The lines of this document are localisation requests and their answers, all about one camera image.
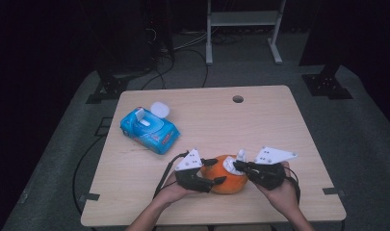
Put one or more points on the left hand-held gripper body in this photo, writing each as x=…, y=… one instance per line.
x=189, y=179

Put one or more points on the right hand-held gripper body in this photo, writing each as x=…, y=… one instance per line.
x=269, y=176

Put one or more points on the orange plush toy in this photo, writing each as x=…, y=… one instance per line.
x=231, y=187

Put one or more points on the white wet wipe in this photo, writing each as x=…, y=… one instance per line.
x=229, y=166

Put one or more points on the blue wet wipes pack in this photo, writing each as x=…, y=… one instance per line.
x=157, y=138

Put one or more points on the person's left hand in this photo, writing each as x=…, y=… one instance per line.
x=173, y=192

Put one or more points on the person's right hand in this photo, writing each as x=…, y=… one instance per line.
x=284, y=199

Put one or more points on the black tape strip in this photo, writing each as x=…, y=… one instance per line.
x=333, y=191
x=90, y=197

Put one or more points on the white round lid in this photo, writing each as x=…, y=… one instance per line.
x=160, y=109

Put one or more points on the black stand base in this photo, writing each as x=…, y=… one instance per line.
x=327, y=86
x=107, y=91

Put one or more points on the white metal stand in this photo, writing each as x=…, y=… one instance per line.
x=244, y=18

